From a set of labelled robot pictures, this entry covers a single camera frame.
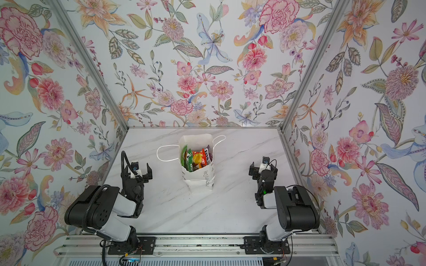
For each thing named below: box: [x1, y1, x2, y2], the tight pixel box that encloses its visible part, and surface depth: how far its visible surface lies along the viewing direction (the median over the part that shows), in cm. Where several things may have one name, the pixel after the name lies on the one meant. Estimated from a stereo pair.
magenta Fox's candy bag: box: [204, 144, 213, 165], surface depth 83 cm
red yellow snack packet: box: [200, 147, 208, 168], surface depth 82 cm
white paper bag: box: [156, 133, 227, 193], surface depth 86 cm
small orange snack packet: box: [193, 152, 203, 169], surface depth 83 cm
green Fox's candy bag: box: [185, 148, 194, 173], surface depth 80 cm
